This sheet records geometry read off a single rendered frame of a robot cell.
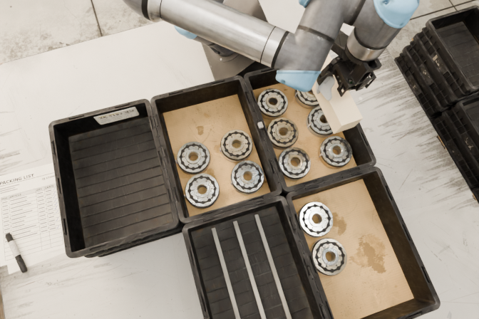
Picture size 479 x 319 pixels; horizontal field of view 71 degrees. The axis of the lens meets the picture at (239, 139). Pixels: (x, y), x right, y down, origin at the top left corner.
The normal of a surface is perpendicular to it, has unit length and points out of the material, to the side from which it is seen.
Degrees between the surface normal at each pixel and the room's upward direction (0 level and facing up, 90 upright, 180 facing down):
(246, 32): 28
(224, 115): 0
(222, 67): 43
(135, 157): 0
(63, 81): 0
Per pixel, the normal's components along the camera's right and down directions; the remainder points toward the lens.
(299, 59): -0.21, 0.18
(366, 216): 0.05, -0.33
